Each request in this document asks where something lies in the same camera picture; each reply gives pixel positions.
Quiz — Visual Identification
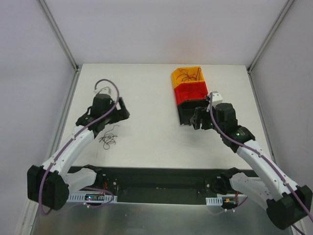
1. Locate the dark thin cable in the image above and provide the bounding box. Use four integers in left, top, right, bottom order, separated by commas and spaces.
98, 124, 120, 150

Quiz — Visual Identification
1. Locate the dark red cable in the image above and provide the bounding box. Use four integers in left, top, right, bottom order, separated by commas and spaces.
175, 68, 200, 83

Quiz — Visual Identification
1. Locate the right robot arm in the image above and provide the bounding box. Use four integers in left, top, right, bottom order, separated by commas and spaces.
190, 103, 313, 230

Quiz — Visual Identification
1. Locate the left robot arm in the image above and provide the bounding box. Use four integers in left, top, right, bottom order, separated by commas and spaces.
27, 94, 130, 211

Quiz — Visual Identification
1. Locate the black plastic bin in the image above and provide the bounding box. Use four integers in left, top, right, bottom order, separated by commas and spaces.
177, 99, 209, 125

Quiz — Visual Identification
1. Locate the red plastic bin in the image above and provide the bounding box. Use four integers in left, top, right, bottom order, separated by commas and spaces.
174, 82, 208, 106

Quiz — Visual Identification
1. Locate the yellow plastic bin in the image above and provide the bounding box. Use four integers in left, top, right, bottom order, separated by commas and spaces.
171, 66, 205, 88

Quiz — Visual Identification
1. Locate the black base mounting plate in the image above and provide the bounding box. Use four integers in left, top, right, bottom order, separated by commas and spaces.
74, 165, 257, 204

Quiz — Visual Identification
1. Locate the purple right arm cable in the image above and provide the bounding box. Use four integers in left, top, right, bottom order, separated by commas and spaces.
207, 92, 313, 235

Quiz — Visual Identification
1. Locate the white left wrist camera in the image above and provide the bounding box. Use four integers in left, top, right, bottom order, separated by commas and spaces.
93, 86, 112, 95

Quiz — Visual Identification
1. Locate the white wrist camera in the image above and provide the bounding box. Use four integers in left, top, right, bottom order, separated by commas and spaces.
93, 86, 112, 95
208, 91, 223, 106

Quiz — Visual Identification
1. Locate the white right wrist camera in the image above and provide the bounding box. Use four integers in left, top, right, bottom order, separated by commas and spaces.
208, 91, 223, 106

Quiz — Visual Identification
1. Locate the right aluminium frame post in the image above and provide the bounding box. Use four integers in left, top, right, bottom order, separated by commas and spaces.
246, 0, 296, 74

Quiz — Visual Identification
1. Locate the aluminium frame post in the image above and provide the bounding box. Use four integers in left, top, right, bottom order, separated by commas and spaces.
246, 0, 296, 74
37, 0, 79, 71

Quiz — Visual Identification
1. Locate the white slotted cable duct right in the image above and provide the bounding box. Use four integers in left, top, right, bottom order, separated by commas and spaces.
205, 196, 223, 206

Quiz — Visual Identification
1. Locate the white slotted cable duct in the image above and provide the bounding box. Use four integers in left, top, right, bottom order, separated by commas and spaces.
205, 196, 223, 206
67, 192, 117, 203

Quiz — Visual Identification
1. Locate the white slotted cable duct left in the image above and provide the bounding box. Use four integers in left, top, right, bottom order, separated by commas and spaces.
67, 192, 117, 203

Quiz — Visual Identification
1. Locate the left aluminium frame post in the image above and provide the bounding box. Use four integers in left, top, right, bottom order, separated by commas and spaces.
37, 0, 79, 71

